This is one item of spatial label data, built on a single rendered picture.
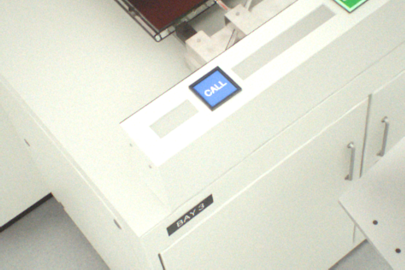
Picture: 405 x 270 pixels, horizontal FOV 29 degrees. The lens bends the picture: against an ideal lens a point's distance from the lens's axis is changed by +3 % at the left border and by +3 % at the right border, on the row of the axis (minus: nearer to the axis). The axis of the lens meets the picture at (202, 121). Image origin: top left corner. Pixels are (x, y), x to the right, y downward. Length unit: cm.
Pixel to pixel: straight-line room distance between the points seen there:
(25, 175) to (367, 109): 93
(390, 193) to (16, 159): 103
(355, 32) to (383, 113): 32
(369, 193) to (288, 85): 20
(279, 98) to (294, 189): 31
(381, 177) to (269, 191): 24
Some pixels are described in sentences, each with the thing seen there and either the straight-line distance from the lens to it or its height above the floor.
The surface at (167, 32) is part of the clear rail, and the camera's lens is 128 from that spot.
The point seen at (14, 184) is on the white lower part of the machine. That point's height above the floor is 21.
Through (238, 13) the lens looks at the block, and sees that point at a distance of 127.
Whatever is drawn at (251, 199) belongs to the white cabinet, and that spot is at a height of 68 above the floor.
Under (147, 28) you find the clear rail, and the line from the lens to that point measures 129.
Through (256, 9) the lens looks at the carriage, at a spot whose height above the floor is 88.
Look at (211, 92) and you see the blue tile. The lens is 111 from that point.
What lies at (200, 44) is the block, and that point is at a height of 91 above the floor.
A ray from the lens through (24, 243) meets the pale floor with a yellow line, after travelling 217.
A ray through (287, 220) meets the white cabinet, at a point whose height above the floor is 50.
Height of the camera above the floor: 187
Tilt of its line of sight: 56 degrees down
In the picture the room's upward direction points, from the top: 11 degrees counter-clockwise
